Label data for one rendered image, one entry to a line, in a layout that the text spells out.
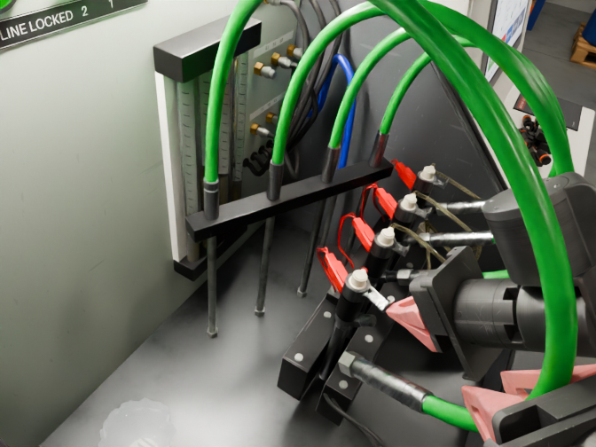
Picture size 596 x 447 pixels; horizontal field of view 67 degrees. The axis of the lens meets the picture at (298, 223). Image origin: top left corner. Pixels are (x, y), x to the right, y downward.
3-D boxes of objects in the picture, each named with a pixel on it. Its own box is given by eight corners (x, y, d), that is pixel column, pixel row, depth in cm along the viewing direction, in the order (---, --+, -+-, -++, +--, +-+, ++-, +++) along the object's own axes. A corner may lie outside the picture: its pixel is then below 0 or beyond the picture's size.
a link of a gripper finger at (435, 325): (390, 254, 49) (466, 246, 41) (417, 310, 50) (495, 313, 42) (350, 286, 45) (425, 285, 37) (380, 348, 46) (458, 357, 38)
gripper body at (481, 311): (451, 245, 42) (529, 236, 36) (492, 338, 43) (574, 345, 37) (412, 281, 38) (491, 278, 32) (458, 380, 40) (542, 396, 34)
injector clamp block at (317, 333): (330, 447, 64) (352, 399, 54) (271, 408, 67) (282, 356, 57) (411, 292, 87) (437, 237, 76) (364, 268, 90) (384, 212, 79)
